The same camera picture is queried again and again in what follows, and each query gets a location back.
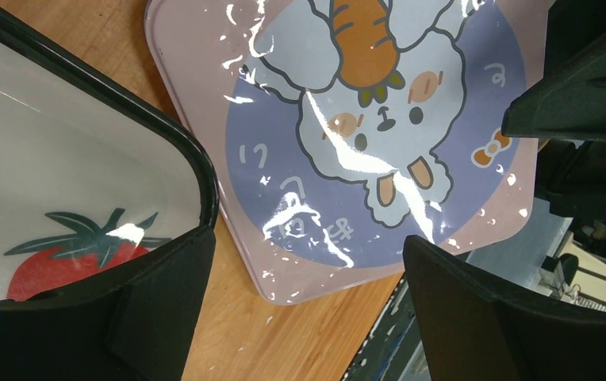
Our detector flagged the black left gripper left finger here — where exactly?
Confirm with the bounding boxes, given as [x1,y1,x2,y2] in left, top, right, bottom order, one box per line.
[0,227,216,380]

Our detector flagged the strawberry print tray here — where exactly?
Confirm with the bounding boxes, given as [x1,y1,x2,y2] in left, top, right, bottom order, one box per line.
[0,8,217,302]

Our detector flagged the silver tin lid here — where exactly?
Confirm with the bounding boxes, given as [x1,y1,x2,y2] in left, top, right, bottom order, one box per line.
[144,1,550,306]

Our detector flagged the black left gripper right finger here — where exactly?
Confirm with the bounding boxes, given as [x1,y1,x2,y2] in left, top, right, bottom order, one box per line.
[403,236,606,380]

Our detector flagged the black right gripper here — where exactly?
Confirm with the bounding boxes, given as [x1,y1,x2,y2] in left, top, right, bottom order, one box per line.
[501,1,606,225]

